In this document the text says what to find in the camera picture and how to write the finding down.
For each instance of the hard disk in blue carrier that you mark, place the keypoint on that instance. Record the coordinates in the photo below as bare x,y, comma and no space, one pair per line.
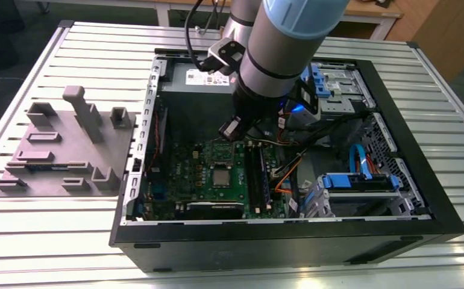
343,182

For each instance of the grey parts rack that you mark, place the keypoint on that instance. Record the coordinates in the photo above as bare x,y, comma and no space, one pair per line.
76,144

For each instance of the black PC case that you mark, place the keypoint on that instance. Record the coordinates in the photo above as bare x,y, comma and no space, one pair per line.
256,250

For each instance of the grey power supply unit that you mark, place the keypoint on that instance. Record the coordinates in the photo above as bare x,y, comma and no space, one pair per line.
192,111

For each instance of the dark RAM stick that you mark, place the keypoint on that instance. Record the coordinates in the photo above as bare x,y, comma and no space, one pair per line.
47,167

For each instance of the white desk frame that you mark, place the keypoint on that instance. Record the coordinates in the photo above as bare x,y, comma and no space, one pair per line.
164,18

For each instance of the metal drive cage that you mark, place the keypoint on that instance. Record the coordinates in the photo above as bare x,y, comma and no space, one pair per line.
336,105

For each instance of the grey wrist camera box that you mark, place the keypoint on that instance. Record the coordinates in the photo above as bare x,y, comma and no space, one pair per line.
308,102

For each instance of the blue RAM stick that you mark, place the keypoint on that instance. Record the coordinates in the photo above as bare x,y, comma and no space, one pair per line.
267,180

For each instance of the blue plastic drive latch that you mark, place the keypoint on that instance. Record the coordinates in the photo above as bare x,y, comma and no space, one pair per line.
326,87

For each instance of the black RAM slot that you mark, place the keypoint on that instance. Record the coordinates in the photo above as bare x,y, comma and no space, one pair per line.
256,180
249,177
261,180

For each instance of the green motherboard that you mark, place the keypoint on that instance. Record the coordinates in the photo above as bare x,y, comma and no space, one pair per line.
188,156

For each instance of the black graphics card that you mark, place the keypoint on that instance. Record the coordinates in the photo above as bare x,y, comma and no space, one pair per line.
216,208

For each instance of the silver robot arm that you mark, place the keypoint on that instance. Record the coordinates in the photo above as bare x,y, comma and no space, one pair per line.
280,45

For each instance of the blue board connector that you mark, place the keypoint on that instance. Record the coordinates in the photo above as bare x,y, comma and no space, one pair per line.
160,192

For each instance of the wooden desk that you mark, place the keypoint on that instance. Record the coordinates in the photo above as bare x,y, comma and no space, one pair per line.
376,15

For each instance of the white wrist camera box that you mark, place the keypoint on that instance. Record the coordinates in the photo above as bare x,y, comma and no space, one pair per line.
228,51

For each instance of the blue VGA port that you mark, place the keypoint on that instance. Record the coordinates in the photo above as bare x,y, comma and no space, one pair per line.
140,208

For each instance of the black table corner cap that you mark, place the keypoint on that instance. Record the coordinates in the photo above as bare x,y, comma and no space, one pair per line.
66,23
414,45

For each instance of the wooden cabinet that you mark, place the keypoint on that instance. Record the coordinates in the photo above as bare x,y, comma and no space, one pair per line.
449,36

